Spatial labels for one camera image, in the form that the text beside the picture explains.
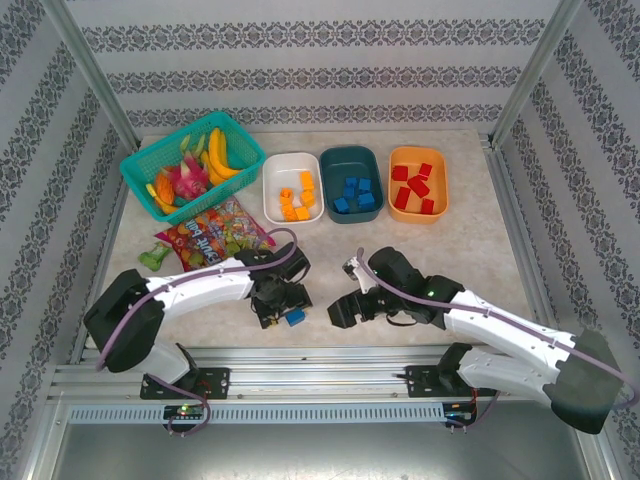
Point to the blue lego brick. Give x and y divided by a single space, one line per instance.
350 186
364 185
342 204
366 201
296 317

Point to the long yellow lego brick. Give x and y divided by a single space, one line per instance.
306 180

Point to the small red lego brick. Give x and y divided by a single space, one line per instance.
425 170

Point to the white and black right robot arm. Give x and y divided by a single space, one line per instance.
500 320

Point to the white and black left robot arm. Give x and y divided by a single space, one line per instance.
210 287

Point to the colourful fruit candy bag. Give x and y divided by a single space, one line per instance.
210 240

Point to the left controller board with LED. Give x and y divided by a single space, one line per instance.
185 411

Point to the controller board with led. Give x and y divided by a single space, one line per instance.
185 411
457 412

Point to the small green candy packet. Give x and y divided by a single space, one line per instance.
154 257

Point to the white plastic bin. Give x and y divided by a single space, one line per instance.
285 165

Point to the right controller board with LED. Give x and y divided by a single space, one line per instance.
457 412

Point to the yellow toy banana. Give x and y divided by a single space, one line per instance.
220 150
212 172

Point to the orange plastic bin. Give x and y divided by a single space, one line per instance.
417 155

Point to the pink toy dragon fruit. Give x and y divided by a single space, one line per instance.
187 177

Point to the dark teal plastic bin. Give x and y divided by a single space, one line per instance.
350 160

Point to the orange toy fruit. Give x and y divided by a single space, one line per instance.
164 186

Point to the small yellow toy fruit piece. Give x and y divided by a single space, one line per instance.
150 190

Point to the pale green toy fruit slice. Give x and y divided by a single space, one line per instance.
200 144

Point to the teal plastic mesh basket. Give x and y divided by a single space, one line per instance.
145 165

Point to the horizontal aluminium mounting rail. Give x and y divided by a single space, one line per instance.
310 380

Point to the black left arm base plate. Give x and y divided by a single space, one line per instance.
215 382

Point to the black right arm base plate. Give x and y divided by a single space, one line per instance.
420 382

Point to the aluminium side rail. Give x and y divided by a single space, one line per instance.
526 250
116 210

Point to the aluminium frame post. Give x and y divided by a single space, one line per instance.
537 65
90 65

